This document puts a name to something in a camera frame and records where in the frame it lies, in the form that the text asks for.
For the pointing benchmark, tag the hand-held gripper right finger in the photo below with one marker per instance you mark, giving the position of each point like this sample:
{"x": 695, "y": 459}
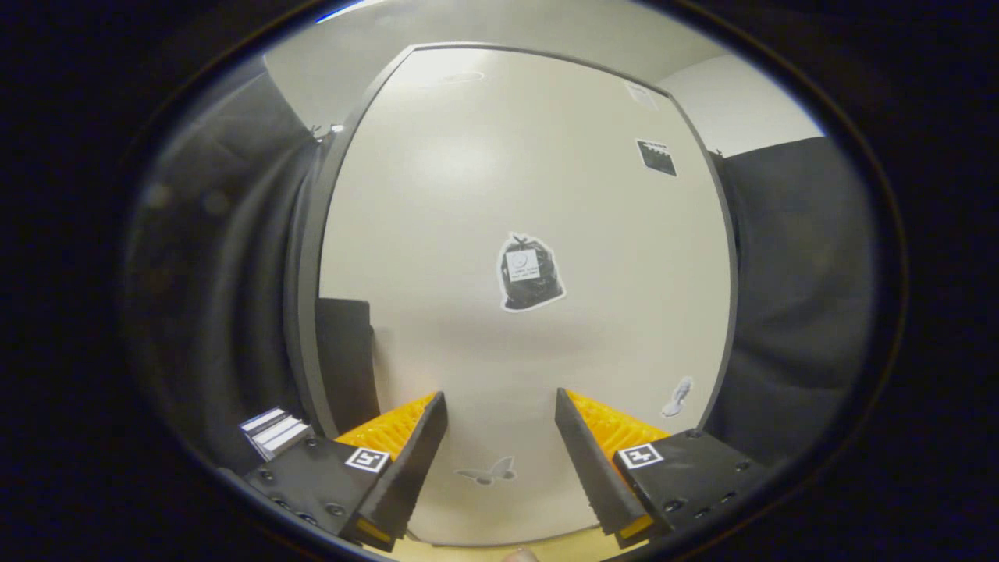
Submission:
{"x": 593, "y": 460}

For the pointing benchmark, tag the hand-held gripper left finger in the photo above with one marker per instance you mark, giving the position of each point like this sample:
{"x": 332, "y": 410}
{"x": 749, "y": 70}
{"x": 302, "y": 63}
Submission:
{"x": 410, "y": 460}

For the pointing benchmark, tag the white box with dark stripe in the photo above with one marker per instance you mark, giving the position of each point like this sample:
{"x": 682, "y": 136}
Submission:
{"x": 287, "y": 441}
{"x": 275, "y": 431}
{"x": 261, "y": 419}

